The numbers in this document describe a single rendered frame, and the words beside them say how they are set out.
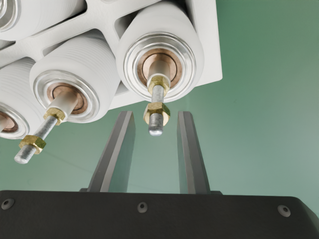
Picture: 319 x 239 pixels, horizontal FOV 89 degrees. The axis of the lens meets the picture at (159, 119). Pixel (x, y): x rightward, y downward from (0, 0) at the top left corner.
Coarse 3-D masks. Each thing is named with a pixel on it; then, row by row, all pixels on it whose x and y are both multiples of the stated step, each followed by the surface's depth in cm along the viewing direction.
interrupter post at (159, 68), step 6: (150, 66) 16; (156, 66) 15; (162, 66) 15; (168, 66) 16; (150, 72) 15; (156, 72) 14; (162, 72) 15; (168, 72) 15; (150, 78) 15; (168, 78) 15
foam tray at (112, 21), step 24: (96, 0) 19; (120, 0) 19; (144, 0) 19; (192, 0) 19; (72, 24) 21; (96, 24) 21; (120, 24) 24; (192, 24) 25; (216, 24) 20; (24, 48) 23; (48, 48) 25; (216, 48) 22; (216, 72) 25; (120, 96) 28
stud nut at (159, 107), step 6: (156, 102) 11; (162, 102) 11; (150, 108) 11; (156, 108) 11; (162, 108) 11; (144, 114) 12; (150, 114) 11; (162, 114) 11; (168, 114) 11; (144, 120) 12; (168, 120) 12
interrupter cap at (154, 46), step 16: (160, 32) 14; (128, 48) 15; (144, 48) 15; (160, 48) 15; (176, 48) 15; (128, 64) 17; (144, 64) 17; (176, 64) 17; (192, 64) 16; (128, 80) 18; (144, 80) 18; (176, 80) 18; (192, 80) 17; (144, 96) 19; (176, 96) 19
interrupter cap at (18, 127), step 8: (0, 104) 20; (0, 112) 22; (8, 112) 21; (16, 112) 21; (8, 120) 23; (16, 120) 22; (24, 120) 22; (8, 128) 24; (16, 128) 24; (24, 128) 23; (0, 136) 25; (8, 136) 25; (16, 136) 25; (24, 136) 24
